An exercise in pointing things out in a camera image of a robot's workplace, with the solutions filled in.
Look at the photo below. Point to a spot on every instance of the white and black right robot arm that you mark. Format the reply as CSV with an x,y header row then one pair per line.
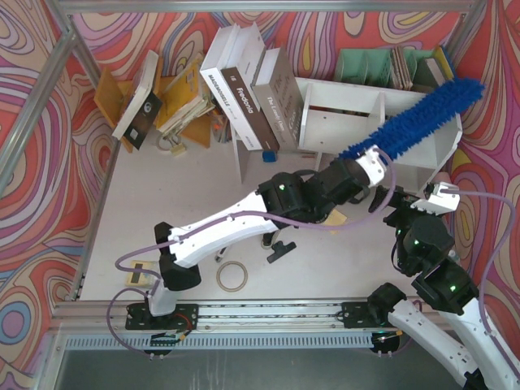
x,y
479,358

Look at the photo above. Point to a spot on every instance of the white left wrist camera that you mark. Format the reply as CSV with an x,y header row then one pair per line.
x,y
372,164

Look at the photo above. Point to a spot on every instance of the grey Lonely One book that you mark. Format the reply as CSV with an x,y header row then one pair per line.
x,y
280,98

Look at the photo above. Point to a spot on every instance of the white Mademoiselle book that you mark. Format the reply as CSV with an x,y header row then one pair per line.
x,y
226,86

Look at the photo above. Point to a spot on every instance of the yellow worn paperback stack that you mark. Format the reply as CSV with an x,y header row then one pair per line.
x,y
184,99

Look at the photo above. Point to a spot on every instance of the beige binder clip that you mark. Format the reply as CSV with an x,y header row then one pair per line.
x,y
177,147

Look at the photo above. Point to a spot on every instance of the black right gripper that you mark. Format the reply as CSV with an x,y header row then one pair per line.
x,y
395,197

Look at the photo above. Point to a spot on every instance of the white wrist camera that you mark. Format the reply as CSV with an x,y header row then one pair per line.
x,y
372,164
443,199

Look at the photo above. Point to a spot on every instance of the black binder clip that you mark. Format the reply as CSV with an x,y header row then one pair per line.
x,y
280,249

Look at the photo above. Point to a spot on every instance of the grey and blue book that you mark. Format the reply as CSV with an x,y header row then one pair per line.
x,y
435,70

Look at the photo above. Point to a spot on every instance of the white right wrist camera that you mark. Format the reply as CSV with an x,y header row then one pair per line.
x,y
443,199

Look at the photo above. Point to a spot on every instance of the brown notebooks in organizer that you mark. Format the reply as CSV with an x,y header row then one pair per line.
x,y
400,73

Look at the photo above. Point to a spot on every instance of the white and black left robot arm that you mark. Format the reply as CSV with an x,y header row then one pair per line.
x,y
301,197

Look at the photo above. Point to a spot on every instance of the green desk organizer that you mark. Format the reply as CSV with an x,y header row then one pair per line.
x,y
373,67

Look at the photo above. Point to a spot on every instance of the beige and grey calculator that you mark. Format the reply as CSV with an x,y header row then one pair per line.
x,y
136,279

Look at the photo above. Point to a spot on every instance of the brown Fredonia book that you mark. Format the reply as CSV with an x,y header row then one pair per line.
x,y
256,132

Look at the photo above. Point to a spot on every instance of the clear tape roll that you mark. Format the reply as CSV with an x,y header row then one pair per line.
x,y
166,144

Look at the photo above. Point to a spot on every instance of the blue microfiber duster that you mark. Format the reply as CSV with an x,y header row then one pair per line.
x,y
407,129

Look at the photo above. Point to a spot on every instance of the blue pencil sharpener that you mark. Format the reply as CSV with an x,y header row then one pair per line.
x,y
269,156

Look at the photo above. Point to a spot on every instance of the beige tape roll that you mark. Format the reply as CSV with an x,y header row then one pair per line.
x,y
232,276

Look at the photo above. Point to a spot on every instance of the white wooden bookshelf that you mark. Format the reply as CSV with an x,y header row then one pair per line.
x,y
337,115

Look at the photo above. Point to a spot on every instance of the black and beige stapler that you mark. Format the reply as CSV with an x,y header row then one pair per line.
x,y
269,239

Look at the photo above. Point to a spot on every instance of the white and black leaning book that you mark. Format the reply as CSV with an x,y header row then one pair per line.
x,y
142,105

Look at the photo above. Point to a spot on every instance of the yellow sticky note pad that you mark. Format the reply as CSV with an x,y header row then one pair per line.
x,y
335,218

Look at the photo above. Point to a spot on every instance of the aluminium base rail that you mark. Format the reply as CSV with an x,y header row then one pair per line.
x,y
265,325

